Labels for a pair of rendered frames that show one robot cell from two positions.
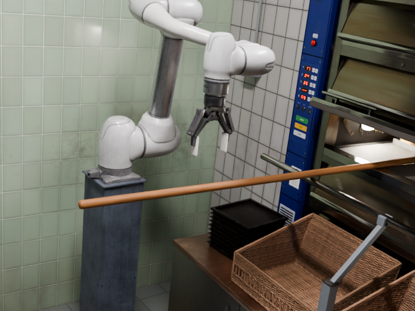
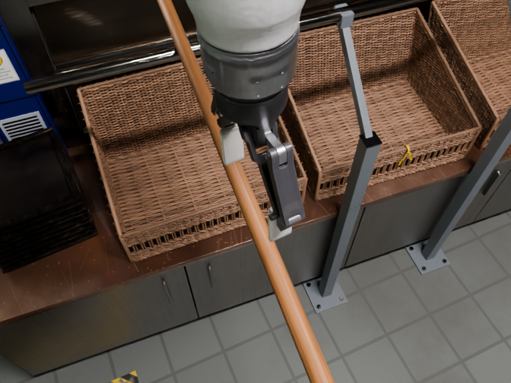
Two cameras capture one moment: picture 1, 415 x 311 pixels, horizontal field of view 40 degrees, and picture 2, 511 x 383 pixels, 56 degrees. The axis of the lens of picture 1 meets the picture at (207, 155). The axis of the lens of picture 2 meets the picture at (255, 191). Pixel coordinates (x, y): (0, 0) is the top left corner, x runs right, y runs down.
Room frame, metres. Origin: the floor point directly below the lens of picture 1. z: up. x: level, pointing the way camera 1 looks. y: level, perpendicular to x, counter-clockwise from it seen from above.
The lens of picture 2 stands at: (1.86, 0.34, 1.85)
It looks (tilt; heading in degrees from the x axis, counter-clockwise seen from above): 55 degrees down; 284
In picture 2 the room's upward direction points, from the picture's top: straight up
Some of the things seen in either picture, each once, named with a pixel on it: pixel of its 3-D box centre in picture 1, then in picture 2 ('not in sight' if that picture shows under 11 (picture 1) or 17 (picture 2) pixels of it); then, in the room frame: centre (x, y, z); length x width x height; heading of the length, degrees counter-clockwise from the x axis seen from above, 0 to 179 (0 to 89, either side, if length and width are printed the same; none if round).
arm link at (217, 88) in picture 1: (215, 86); (249, 49); (1.95, 0.00, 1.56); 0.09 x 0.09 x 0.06
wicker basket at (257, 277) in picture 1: (312, 271); (192, 148); (2.27, -0.52, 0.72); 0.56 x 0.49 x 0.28; 35
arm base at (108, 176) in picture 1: (110, 170); not in sight; (2.44, 0.43, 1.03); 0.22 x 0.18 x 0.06; 128
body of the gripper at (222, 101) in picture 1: (213, 107); (251, 106); (1.95, 0.00, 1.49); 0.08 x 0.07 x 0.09; 131
